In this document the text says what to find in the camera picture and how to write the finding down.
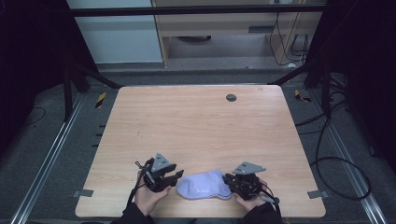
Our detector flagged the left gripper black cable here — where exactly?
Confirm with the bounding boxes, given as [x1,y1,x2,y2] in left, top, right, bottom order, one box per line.
[125,160,155,206]

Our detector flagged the person's right hand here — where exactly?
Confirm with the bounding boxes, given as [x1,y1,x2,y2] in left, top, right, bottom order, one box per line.
[233,177,276,213]

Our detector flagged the black stand legs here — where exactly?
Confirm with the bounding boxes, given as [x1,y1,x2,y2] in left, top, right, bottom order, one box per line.
[61,62,124,123]
[266,57,333,119]

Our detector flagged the aluminium floor rail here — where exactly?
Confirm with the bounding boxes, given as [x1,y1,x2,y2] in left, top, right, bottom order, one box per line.
[309,88,389,224]
[9,92,87,224]

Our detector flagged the black looped floor cable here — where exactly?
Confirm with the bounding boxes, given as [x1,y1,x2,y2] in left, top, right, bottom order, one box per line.
[294,102,373,202]

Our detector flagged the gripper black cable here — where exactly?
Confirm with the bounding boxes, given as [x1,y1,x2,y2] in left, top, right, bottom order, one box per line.
[261,182,283,218]
[125,160,155,206]

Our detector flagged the yellow-handled tool on floor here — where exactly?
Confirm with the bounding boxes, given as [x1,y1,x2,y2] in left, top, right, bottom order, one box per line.
[94,91,107,109]
[293,89,312,104]

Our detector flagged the person's left hand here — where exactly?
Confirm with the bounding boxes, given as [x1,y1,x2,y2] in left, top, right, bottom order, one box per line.
[134,170,173,217]

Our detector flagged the white cabinet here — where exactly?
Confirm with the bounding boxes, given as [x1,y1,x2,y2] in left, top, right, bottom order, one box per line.
[65,0,164,65]

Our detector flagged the light wooden desk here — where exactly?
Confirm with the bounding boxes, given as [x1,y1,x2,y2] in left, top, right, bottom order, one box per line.
[150,0,328,68]

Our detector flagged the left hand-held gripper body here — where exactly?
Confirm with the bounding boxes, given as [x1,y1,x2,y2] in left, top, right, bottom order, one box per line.
[142,152,177,193]

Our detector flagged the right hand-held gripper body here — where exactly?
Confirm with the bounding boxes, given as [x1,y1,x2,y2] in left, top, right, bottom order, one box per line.
[222,161,267,201]

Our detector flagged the yellow-handled tool on floor right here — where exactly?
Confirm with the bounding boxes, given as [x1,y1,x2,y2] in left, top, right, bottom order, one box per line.
[293,89,312,104]

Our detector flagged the black horizontal frame bar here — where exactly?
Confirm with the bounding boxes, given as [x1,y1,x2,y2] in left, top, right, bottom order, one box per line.
[65,4,328,18]

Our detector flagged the yellow-handled tool on floor left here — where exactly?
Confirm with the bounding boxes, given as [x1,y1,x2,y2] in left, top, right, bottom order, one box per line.
[94,91,107,109]

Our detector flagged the lavender ankle sock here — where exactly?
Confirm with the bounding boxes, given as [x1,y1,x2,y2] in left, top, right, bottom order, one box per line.
[176,169,233,201]
[214,191,233,201]

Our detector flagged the grey tape strip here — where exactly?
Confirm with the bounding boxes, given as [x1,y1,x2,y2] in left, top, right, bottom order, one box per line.
[72,189,94,198]
[306,189,330,200]

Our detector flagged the dark curtain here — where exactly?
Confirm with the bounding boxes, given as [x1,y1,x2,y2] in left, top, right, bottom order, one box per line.
[306,0,396,174]
[0,0,97,157]

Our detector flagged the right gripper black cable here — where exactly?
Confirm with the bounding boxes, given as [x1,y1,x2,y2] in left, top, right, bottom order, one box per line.
[261,182,283,218]

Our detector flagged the hanging black desk cables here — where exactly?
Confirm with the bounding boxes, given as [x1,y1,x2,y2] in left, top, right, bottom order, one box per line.
[268,11,310,67]

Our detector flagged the thin black floor cable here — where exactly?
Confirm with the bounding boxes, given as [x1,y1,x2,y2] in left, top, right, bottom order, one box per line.
[24,106,47,126]

